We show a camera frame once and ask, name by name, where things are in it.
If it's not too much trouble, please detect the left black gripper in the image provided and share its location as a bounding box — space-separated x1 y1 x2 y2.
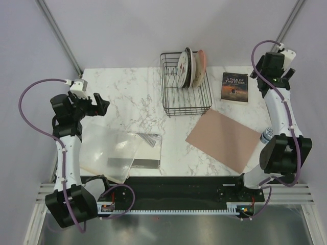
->
68 91 109 120

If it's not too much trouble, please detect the pink cream leaf plate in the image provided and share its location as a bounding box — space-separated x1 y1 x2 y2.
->
192 50 207 87

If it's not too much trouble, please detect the red blue flower plate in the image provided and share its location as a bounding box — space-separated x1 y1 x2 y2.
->
190 53 197 87

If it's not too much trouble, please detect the black wire dish rack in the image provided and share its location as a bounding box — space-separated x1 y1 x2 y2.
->
159 52 213 117

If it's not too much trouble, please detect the brown rimmed beige plate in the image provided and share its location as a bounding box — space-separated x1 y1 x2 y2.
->
183 47 194 88

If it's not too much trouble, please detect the white watermelon pattern plate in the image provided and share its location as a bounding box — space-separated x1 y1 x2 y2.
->
177 49 190 88

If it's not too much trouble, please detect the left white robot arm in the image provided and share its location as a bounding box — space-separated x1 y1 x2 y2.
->
45 92 112 228

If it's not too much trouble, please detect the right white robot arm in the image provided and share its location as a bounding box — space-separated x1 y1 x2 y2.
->
234 49 312 201

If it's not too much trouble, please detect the clear plastic bag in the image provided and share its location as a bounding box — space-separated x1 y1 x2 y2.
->
79 121 164 183

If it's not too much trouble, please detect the tale of two cities book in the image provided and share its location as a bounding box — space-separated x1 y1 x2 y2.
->
221 72 248 104

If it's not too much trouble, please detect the blue white small jar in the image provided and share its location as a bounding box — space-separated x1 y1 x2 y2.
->
260 127 274 144

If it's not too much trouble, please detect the pink placemat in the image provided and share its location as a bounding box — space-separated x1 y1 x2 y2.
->
186 109 260 174

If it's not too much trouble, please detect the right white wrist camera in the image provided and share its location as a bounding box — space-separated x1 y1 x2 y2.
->
277 43 296 71

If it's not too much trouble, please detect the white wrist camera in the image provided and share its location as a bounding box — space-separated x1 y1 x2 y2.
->
277 43 296 71
65 79 88 100

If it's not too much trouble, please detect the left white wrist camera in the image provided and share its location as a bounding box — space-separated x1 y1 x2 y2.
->
65 79 88 100

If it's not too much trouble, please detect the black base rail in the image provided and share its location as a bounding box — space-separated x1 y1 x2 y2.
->
99 176 265 210

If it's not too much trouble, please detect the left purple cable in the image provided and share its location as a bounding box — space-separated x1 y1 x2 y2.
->
19 79 136 234

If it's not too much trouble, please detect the white cable duct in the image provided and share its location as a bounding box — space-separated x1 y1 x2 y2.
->
97 202 254 218

